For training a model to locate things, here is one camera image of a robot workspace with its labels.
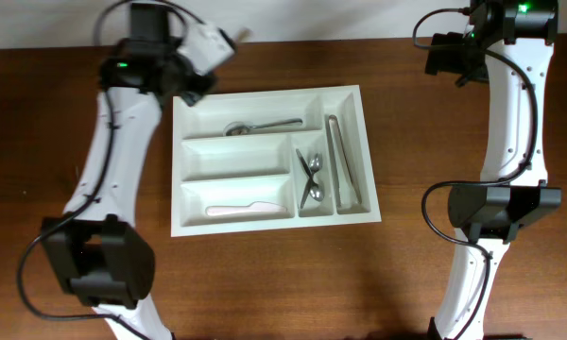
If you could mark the small teaspoon bowl down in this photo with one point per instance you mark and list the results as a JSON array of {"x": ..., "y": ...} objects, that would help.
[{"x": 312, "y": 181}]

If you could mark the white plastic cutlery tray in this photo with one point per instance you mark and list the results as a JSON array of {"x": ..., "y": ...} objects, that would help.
[{"x": 286, "y": 165}]

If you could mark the pink plastic knife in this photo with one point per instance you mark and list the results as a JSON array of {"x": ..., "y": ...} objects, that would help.
[{"x": 254, "y": 207}]

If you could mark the metal tongs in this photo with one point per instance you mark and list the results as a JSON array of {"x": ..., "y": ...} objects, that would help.
[{"x": 342, "y": 165}]

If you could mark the small teaspoon bowl up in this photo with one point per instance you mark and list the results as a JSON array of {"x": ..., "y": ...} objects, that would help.
[{"x": 312, "y": 175}]

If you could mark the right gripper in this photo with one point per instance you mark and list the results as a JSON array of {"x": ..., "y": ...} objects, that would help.
[{"x": 443, "y": 56}]

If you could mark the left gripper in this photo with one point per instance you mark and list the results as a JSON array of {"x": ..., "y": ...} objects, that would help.
[{"x": 192, "y": 93}]

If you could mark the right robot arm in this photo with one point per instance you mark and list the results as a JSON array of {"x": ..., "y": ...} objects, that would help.
[{"x": 507, "y": 44}]

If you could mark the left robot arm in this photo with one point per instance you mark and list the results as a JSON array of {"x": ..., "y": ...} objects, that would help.
[{"x": 93, "y": 247}]

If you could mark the large spoon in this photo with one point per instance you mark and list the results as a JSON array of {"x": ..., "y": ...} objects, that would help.
[{"x": 241, "y": 128}]

